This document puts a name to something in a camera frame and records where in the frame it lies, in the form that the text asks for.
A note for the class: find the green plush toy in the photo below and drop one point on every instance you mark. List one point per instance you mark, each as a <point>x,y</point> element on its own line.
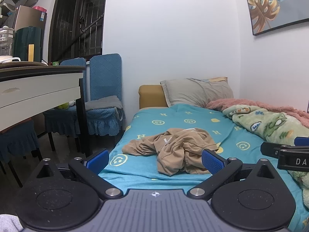
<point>63,105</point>

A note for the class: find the framed gold leaf wall picture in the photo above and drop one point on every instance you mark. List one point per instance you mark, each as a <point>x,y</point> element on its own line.
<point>277,4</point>

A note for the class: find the teal smiley bed sheet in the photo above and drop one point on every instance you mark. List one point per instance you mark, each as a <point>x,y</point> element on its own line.
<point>193,118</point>

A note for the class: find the tan bed headboard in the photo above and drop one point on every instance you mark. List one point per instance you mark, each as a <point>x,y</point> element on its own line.
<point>151,96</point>

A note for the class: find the grey folded cloth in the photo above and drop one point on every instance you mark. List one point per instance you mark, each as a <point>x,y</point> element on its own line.
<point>101,104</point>

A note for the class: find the tan t-shirt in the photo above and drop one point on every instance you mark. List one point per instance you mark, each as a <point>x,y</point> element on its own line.
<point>173,154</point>

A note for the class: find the yellow box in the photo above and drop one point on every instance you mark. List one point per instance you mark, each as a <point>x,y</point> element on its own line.
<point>31,53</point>

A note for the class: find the yellow pillow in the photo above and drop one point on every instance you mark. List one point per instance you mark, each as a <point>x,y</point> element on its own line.
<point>218,79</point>

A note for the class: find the grey pillow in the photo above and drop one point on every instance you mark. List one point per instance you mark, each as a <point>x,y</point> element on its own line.
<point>193,91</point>

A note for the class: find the white table with black legs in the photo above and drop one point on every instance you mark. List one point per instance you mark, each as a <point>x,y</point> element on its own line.
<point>36,94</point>

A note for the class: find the dark door with grille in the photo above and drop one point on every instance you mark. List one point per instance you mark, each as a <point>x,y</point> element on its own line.
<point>67,17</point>

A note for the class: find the green cartoon printed blanket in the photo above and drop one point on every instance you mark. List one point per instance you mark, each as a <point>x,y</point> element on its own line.
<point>265,123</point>

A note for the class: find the dark green covered cylinder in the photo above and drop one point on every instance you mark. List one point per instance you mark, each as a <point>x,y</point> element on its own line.
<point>24,43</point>

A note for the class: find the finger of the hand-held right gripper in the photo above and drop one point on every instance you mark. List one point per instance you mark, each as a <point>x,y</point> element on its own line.
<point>303,141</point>
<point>274,149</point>

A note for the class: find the pink lidded container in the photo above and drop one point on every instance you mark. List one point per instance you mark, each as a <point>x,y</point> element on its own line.
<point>39,9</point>

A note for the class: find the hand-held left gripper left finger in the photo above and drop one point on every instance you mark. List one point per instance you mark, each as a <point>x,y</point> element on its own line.
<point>97,160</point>

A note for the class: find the white appliance base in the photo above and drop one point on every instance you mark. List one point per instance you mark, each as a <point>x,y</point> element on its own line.
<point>8,59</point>

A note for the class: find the small green cup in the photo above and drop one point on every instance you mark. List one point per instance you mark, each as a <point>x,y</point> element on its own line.
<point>56,63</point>

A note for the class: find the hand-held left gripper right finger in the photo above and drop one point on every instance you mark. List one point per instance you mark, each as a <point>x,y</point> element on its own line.
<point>213,160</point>

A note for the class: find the silver refrigerator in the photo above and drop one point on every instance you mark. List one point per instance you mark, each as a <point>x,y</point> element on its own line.
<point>26,17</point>

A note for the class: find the pink fluffy blanket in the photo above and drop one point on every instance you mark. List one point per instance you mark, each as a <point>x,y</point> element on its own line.
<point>265,104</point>

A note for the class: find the clear glass jar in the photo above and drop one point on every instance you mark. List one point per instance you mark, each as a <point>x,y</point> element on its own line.
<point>6,41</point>

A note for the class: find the person's leg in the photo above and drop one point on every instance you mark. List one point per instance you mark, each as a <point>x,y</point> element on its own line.
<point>8,223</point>

